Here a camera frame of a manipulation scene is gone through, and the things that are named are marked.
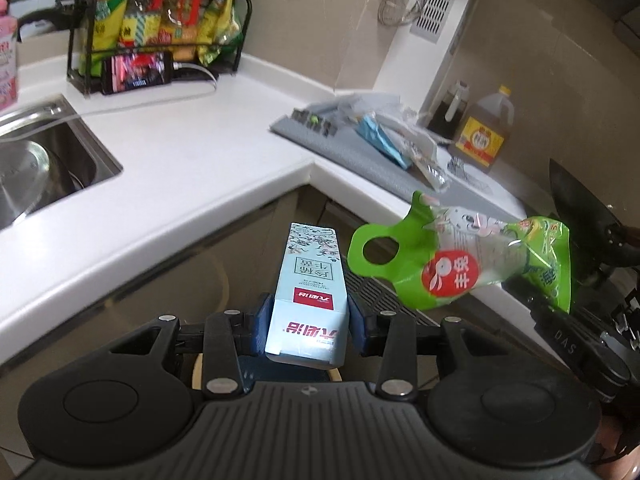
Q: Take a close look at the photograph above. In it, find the beige cabinet door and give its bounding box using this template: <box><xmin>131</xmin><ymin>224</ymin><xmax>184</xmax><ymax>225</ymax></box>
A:
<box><xmin>0</xmin><ymin>185</ymin><xmax>321</xmax><ymax>480</ymax></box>

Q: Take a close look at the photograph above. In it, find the white charging cable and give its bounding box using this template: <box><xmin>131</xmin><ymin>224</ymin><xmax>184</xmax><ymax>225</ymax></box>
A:
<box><xmin>64</xmin><ymin>62</ymin><xmax>220</xmax><ymax>117</ymax></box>

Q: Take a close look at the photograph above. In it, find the white range hood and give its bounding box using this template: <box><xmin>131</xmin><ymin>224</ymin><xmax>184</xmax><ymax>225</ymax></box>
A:
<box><xmin>372</xmin><ymin>0</ymin><xmax>496</xmax><ymax>113</ymax></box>

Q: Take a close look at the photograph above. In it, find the green and yellow bottle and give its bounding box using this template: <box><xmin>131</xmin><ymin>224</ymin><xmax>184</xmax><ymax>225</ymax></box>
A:
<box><xmin>91</xmin><ymin>0</ymin><xmax>133</xmax><ymax>55</ymax></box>

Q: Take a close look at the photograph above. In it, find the amber oil bottle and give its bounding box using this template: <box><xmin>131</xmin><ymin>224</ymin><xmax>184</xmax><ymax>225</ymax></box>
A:
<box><xmin>159</xmin><ymin>0</ymin><xmax>207</xmax><ymax>45</ymax></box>

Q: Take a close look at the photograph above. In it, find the dark sauce bottle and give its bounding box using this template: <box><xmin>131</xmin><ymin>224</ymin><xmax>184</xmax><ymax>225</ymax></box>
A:
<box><xmin>426</xmin><ymin>80</ymin><xmax>472</xmax><ymax>142</ymax></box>

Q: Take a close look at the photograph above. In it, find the blue packet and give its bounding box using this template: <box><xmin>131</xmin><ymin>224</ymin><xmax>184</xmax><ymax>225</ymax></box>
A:
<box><xmin>355</xmin><ymin>114</ymin><xmax>412</xmax><ymax>169</ymax></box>

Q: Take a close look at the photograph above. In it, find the silver foil wrapper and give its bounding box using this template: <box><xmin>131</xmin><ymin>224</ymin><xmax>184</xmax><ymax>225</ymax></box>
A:
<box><xmin>409</xmin><ymin>151</ymin><xmax>452</xmax><ymax>192</ymax></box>

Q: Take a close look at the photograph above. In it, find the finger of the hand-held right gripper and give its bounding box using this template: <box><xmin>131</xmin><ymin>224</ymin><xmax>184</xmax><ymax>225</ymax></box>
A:
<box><xmin>502</xmin><ymin>276</ymin><xmax>632</xmax><ymax>403</ymax></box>

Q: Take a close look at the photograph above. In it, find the yellow label oil jug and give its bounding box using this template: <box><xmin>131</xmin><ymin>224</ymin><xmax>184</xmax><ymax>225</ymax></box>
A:
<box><xmin>453</xmin><ymin>85</ymin><xmax>517</xmax><ymax>174</ymax></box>

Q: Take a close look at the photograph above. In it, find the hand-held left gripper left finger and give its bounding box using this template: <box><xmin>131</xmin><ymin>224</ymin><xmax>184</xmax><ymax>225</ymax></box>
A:
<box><xmin>107</xmin><ymin>295</ymin><xmax>275</xmax><ymax>401</ymax></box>

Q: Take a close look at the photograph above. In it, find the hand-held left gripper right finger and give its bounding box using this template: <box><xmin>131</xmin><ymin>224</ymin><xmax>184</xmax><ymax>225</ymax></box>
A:
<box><xmin>348</xmin><ymin>292</ymin><xmax>506</xmax><ymax>401</ymax></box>

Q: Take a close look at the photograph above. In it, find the black wire rack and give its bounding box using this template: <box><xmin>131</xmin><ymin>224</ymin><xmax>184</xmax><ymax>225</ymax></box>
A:
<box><xmin>66</xmin><ymin>0</ymin><xmax>253</xmax><ymax>97</ymax></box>

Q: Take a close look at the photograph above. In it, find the steel pot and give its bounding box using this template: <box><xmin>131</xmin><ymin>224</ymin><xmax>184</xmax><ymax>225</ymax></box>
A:
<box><xmin>0</xmin><ymin>139</ymin><xmax>78</xmax><ymax>227</ymax></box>

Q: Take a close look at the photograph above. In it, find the pink bottle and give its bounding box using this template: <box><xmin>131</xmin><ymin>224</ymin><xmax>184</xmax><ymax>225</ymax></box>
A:
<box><xmin>0</xmin><ymin>0</ymin><xmax>21</xmax><ymax>113</ymax></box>

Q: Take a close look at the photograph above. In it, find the yellow snack bag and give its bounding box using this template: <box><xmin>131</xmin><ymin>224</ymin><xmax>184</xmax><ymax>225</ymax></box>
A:
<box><xmin>195</xmin><ymin>0</ymin><xmax>244</xmax><ymax>67</ymax></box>

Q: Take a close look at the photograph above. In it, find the green plastic bag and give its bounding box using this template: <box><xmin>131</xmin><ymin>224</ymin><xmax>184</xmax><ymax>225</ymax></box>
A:
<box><xmin>347</xmin><ymin>190</ymin><xmax>572</xmax><ymax>315</ymax></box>

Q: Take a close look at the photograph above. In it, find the black wok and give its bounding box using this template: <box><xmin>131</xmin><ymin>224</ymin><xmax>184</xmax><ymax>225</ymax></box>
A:
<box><xmin>548</xmin><ymin>158</ymin><xmax>640</xmax><ymax>273</ymax></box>

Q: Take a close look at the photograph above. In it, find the clear plastic wrapper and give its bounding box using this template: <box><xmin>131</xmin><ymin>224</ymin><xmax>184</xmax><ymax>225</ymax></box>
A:
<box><xmin>337</xmin><ymin>94</ymin><xmax>418</xmax><ymax>127</ymax></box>

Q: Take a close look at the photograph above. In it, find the black smartphone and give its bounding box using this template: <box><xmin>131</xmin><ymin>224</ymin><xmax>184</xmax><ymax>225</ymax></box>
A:
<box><xmin>101</xmin><ymin>50</ymin><xmax>177</xmax><ymax>96</ymax></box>

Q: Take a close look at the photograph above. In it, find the white paper wrapper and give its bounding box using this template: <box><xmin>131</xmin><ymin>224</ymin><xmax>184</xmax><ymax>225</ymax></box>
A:
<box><xmin>382</xmin><ymin>112</ymin><xmax>440</xmax><ymax>158</ymax></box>

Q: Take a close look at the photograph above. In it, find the grey mat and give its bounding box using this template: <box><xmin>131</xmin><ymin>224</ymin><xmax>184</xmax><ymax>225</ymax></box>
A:
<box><xmin>269</xmin><ymin>100</ymin><xmax>503</xmax><ymax>203</ymax></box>

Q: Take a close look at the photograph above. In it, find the steel sink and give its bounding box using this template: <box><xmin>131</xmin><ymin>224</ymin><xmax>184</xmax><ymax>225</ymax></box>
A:
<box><xmin>0</xmin><ymin>93</ymin><xmax>125</xmax><ymax>233</ymax></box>

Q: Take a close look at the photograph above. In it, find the light blue milk carton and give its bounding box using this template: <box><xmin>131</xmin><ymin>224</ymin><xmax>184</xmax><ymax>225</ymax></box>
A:
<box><xmin>264</xmin><ymin>222</ymin><xmax>351</xmax><ymax>372</ymax></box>

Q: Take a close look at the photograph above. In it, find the red label bottle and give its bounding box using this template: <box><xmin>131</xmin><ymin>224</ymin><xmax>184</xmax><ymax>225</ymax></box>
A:
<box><xmin>121</xmin><ymin>0</ymin><xmax>167</xmax><ymax>50</ymax></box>

